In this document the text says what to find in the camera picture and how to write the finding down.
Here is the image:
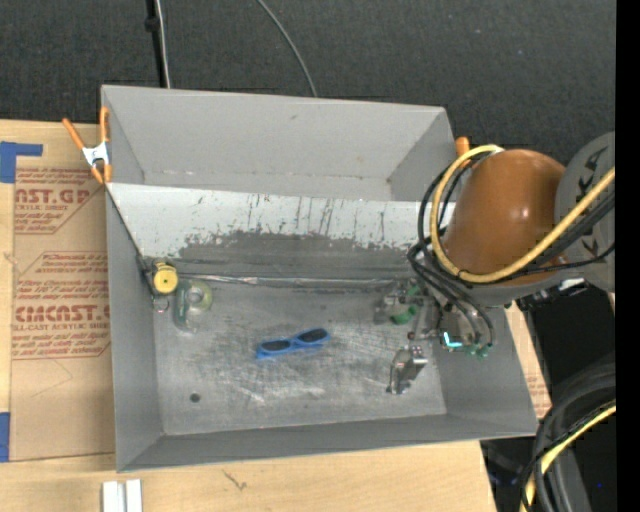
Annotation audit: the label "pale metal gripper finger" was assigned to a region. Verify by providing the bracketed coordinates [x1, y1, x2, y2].
[373, 293, 417, 325]
[386, 344, 430, 396]

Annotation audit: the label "blue sunglasses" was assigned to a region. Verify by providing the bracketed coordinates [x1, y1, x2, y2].
[255, 326, 333, 362]

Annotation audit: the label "grey metal bin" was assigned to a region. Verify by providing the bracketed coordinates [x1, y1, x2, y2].
[99, 84, 541, 474]

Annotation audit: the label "clear glass thing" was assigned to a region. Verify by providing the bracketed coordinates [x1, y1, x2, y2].
[171, 279, 214, 336]

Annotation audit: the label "yellow round disc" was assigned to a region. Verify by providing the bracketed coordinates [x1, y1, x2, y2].
[151, 259, 180, 296]

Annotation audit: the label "brown cardboard board, red print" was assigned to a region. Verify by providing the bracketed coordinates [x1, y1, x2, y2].
[0, 118, 553, 464]

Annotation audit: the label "green ring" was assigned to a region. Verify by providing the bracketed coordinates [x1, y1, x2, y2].
[390, 282, 422, 327]

